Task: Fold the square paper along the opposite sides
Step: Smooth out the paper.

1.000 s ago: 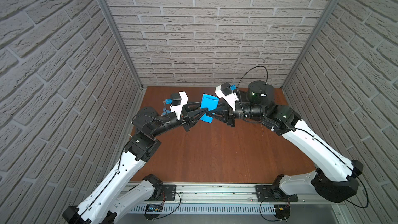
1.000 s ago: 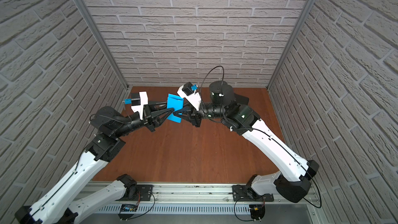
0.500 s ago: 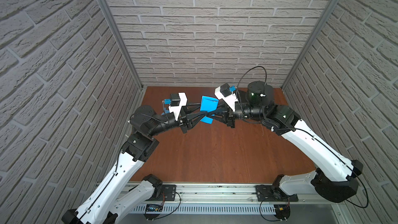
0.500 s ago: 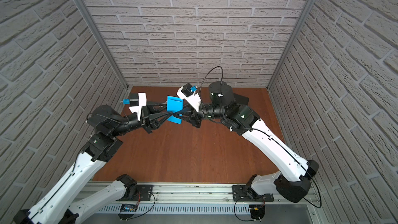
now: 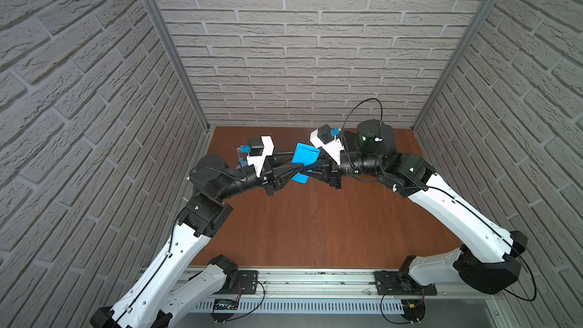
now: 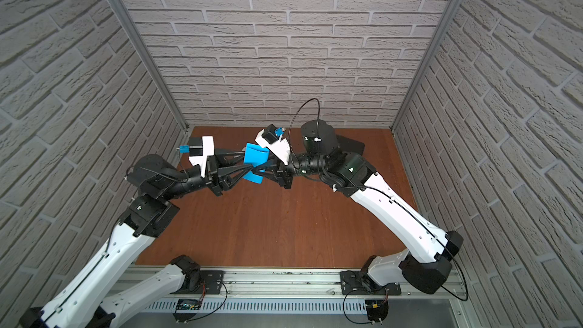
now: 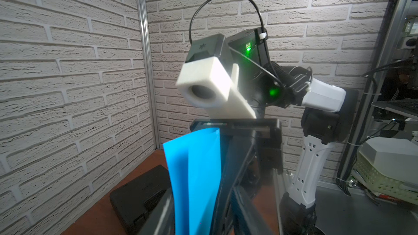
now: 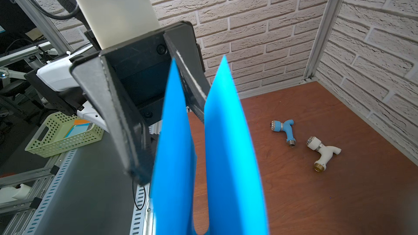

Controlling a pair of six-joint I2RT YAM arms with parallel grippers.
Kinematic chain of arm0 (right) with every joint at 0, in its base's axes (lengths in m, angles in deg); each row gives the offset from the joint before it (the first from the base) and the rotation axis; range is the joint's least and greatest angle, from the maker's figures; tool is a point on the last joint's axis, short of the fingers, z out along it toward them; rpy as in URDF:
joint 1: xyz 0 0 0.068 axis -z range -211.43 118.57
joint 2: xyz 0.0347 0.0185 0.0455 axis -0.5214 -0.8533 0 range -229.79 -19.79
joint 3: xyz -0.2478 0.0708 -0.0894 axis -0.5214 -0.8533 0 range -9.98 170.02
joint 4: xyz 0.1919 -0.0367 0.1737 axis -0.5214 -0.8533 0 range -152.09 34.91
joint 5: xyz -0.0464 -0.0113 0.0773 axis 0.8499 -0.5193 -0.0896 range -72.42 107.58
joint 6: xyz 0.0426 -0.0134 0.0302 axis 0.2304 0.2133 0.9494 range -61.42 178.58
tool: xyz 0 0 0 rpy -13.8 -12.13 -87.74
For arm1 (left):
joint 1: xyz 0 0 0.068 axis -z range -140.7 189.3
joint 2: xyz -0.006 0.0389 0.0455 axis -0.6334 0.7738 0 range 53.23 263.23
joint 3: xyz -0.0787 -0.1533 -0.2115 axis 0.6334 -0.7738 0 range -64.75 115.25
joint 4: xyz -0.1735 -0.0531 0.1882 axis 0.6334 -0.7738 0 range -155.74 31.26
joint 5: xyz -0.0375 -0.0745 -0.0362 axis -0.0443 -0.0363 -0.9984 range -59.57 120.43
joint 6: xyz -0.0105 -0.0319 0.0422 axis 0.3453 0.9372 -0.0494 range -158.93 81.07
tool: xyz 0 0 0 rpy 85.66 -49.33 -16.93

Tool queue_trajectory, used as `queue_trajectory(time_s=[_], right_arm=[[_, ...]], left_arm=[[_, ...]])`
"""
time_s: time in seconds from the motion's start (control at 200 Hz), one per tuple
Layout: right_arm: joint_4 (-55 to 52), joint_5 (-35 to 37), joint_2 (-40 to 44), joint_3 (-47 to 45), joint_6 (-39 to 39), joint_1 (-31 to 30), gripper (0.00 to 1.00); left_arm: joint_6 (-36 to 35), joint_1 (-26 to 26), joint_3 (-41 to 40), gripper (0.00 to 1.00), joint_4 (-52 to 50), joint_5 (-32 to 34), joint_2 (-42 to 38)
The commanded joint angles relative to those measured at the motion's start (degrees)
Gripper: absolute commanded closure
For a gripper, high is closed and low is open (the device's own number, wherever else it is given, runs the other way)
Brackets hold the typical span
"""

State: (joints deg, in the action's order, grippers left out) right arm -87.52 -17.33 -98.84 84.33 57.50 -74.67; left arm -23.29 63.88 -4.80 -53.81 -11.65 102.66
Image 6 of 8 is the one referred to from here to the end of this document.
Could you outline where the blue square paper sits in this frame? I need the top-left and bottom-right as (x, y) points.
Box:
(243, 143), (270, 185)

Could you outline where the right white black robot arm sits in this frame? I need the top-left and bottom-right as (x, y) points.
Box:
(252, 119), (463, 295)

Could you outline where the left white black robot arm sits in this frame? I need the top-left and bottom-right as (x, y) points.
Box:
(19, 144), (252, 327)

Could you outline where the black plastic case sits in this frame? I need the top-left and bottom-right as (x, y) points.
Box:
(336, 135), (365, 156)

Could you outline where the left small circuit board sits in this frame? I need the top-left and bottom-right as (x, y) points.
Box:
(176, 299), (203, 311)

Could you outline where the right small connector board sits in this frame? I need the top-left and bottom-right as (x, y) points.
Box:
(364, 299), (390, 324)

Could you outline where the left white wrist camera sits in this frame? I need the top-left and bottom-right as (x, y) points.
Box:
(179, 136), (215, 177)

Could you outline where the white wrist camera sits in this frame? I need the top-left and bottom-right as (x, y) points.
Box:
(255, 124), (291, 165)
(179, 136), (215, 177)

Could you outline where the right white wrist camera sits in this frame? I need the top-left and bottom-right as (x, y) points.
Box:
(255, 124), (291, 165)

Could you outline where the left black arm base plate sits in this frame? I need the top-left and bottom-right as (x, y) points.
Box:
(173, 270), (225, 295)

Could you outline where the aluminium front rail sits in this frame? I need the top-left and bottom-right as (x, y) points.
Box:
(108, 266), (470, 301)

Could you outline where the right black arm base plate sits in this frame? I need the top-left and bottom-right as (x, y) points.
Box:
(339, 270), (402, 296)

